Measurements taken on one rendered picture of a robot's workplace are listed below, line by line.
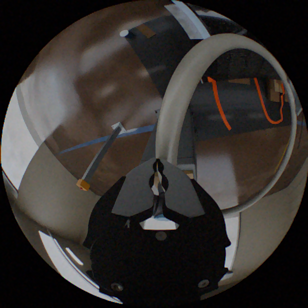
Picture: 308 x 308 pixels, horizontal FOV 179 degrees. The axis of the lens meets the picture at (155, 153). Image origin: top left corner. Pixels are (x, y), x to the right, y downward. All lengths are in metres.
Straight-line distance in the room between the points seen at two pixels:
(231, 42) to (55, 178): 6.42
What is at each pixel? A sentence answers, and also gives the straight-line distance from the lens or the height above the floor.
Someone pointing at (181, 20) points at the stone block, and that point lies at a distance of 0.58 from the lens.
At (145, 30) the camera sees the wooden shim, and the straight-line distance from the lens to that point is 1.39.
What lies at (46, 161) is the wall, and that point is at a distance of 6.19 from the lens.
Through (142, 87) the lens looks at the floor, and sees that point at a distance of 1.38.
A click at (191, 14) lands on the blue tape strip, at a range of 0.56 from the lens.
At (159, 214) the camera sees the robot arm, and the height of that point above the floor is 1.14.
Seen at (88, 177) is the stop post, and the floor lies 0.93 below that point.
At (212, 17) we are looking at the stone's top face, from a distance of 0.56.
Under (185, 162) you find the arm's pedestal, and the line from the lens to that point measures 0.70.
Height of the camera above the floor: 1.27
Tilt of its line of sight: 41 degrees down
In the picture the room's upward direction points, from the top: 164 degrees counter-clockwise
